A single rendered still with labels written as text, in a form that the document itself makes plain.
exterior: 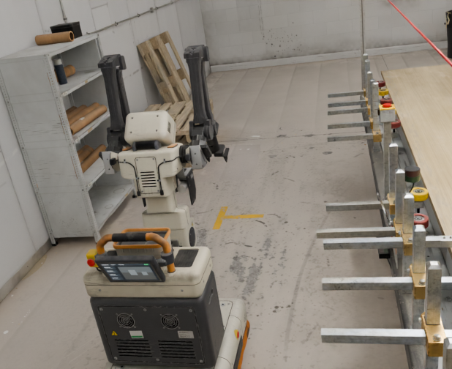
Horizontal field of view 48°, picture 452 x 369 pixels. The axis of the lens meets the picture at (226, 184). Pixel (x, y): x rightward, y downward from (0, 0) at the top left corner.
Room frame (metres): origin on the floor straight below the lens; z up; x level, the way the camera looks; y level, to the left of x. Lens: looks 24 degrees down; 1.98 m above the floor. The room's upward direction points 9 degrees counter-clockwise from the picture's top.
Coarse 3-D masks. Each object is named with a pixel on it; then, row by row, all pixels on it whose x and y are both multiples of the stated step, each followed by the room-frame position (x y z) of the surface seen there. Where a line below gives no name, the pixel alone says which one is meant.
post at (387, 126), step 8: (384, 128) 2.33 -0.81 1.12; (384, 136) 2.33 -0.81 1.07; (384, 144) 2.33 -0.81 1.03; (384, 152) 2.33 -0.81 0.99; (384, 160) 2.33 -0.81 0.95; (384, 168) 2.34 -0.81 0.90; (384, 176) 2.34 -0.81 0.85; (384, 184) 2.35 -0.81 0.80; (384, 192) 2.36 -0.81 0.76; (384, 200) 2.33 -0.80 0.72
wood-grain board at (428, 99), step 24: (384, 72) 4.25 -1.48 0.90; (408, 72) 4.13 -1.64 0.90; (432, 72) 4.01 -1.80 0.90; (408, 96) 3.48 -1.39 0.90; (432, 96) 3.40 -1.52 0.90; (408, 120) 2.98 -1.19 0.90; (432, 120) 2.92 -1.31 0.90; (408, 144) 2.64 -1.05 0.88; (432, 144) 2.54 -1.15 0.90; (432, 168) 2.24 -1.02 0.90; (432, 192) 2.00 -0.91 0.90
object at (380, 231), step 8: (320, 232) 1.88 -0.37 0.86; (328, 232) 1.87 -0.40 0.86; (336, 232) 1.86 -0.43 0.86; (344, 232) 1.85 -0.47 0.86; (352, 232) 1.84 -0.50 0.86; (360, 232) 1.84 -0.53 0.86; (368, 232) 1.83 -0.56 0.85; (376, 232) 1.82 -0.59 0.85; (384, 232) 1.81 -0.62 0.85; (392, 232) 1.80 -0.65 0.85
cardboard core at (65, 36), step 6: (36, 36) 4.27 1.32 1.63; (42, 36) 4.25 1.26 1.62; (48, 36) 4.23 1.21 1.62; (54, 36) 4.21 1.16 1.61; (60, 36) 4.20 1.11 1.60; (66, 36) 4.18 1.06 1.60; (72, 36) 4.25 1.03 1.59; (36, 42) 4.25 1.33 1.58; (42, 42) 4.24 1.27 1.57; (48, 42) 4.23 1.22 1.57; (54, 42) 4.23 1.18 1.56; (60, 42) 4.23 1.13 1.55
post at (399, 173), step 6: (402, 168) 1.85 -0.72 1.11; (396, 174) 1.83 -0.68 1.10; (402, 174) 1.83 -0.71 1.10; (396, 180) 1.83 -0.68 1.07; (402, 180) 1.83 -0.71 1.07; (396, 186) 1.83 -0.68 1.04; (402, 186) 1.83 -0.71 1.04; (396, 192) 1.83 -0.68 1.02; (402, 192) 1.83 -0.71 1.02; (396, 198) 1.83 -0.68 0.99; (396, 204) 1.83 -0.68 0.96; (396, 210) 1.83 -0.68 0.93; (396, 216) 1.83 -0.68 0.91; (396, 222) 1.83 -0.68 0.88
